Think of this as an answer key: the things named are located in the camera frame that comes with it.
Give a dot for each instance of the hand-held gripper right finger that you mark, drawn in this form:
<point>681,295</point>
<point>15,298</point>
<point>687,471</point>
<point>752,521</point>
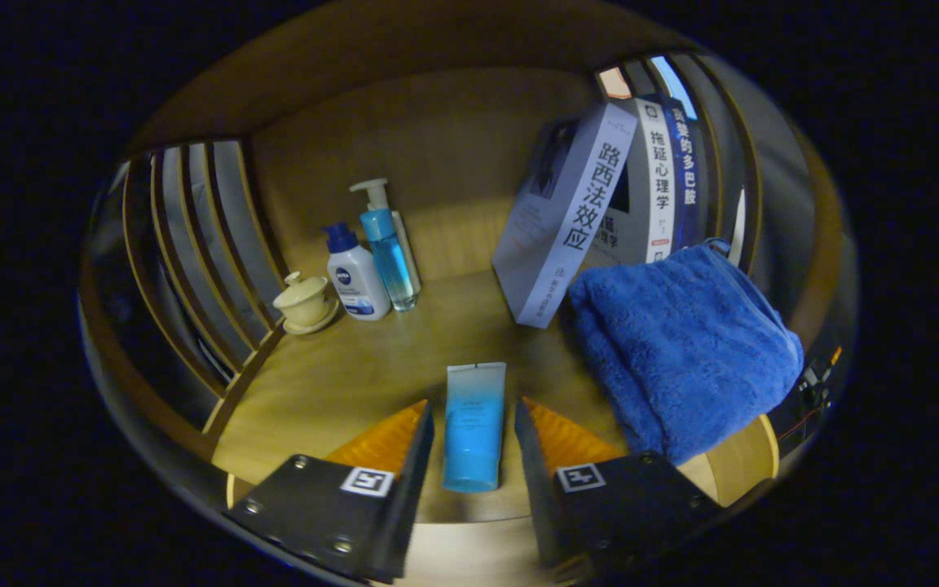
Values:
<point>539,505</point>

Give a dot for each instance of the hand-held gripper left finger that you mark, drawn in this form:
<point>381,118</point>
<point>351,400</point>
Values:
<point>408,505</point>

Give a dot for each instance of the blue and white tube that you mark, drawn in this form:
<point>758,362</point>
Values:
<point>473,424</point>

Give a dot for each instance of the wooden cabinet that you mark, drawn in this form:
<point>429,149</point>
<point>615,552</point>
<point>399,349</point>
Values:
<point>437,147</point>

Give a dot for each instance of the blue towel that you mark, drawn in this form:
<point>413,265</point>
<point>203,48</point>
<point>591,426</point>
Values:
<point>681,342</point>

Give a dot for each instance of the cream lidded teacup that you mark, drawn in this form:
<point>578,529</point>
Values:
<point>305,303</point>

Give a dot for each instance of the white lotion bottle blue cap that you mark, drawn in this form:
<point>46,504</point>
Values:
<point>355,281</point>

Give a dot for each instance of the blue pump bottle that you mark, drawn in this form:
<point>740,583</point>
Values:
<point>392,253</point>

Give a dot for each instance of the pale grey book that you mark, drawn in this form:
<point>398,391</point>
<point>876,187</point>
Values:
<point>567,212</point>

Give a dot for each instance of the black device with orange tip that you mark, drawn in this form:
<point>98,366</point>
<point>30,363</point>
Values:
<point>816,379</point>

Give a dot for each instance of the white spine book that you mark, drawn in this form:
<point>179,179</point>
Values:
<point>655,187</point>

